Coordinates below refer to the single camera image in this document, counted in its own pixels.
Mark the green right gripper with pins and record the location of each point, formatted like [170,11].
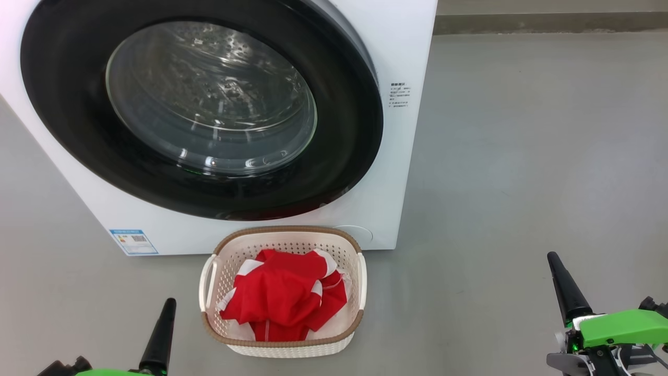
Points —
[621,329]

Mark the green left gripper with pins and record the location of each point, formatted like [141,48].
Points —
[115,373]

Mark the red and white garment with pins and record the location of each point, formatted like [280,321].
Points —
[276,297]

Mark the dark round glass machine door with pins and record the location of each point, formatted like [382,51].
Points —
[344,130]

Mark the cream perforated laundry basket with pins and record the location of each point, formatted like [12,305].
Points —
[229,256]

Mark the white washing machine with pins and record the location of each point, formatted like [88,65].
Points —
[402,167]

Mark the blue energy label sticker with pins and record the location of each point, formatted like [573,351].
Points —
[133,242]

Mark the printed warning text sticker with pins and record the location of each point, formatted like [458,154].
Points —
[400,94]

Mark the grey skirting board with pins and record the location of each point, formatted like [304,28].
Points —
[548,23]

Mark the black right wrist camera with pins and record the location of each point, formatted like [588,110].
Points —
[655,307]

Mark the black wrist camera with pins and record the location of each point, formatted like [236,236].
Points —
[65,367]
[655,307]

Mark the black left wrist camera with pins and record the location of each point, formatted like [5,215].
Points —
[65,367]

